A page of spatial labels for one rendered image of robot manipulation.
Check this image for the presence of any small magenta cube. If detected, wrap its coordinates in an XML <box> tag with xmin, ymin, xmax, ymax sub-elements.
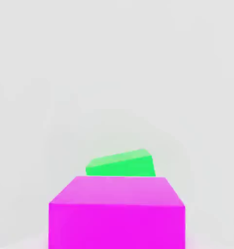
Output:
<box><xmin>48</xmin><ymin>176</ymin><xmax>186</xmax><ymax>249</ymax></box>

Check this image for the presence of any small green cube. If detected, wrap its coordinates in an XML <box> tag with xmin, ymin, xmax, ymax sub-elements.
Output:
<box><xmin>85</xmin><ymin>148</ymin><xmax>157</xmax><ymax>177</ymax></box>

